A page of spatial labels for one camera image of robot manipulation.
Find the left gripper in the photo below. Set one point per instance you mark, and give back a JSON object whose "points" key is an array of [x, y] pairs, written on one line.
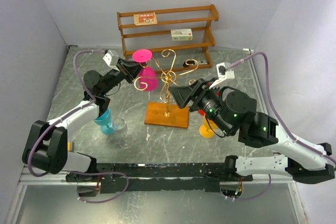
{"points": [[133, 68]]}

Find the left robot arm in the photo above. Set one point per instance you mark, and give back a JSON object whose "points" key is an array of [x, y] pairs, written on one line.
{"points": [[46, 146]]}

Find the small black device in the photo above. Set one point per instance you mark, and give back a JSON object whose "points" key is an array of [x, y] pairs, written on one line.
{"points": [[189, 63]]}

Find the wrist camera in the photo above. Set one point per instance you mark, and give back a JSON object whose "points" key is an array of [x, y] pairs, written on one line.
{"points": [[111, 58], [224, 72]]}

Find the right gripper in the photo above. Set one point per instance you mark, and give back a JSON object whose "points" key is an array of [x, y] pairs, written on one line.
{"points": [[193, 92]]}

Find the green white small box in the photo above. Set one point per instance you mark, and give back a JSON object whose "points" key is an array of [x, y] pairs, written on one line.
{"points": [[181, 34]]}

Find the yellow grey sponge block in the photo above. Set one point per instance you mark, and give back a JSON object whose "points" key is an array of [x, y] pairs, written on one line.
{"points": [[70, 146]]}

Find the blue wine glass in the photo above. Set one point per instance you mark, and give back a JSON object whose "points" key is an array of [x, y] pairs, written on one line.
{"points": [[105, 123]]}

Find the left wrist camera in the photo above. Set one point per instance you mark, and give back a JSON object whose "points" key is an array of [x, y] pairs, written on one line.
{"points": [[111, 58]]}

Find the wooden shelf rack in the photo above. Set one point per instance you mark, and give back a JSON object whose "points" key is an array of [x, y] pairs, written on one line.
{"points": [[157, 37]]}

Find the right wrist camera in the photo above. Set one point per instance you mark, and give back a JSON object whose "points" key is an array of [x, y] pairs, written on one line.
{"points": [[224, 72]]}

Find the gold wine glass rack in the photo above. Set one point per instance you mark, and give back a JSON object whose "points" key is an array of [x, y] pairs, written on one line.
{"points": [[165, 113]]}

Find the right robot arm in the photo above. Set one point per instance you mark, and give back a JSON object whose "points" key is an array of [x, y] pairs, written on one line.
{"points": [[236, 114]]}

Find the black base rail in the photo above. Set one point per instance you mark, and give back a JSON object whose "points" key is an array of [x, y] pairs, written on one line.
{"points": [[169, 177]]}

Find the pink wine glass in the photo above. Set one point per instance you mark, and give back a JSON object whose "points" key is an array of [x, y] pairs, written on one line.
{"points": [[147, 79]]}

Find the clear wine glass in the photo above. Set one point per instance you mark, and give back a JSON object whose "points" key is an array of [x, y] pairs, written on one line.
{"points": [[121, 133]]}

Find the yellow wine glass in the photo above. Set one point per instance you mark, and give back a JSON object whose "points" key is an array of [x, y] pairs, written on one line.
{"points": [[206, 130]]}

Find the red wine glass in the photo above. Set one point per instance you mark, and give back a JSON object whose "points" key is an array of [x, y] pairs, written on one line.
{"points": [[201, 112]]}

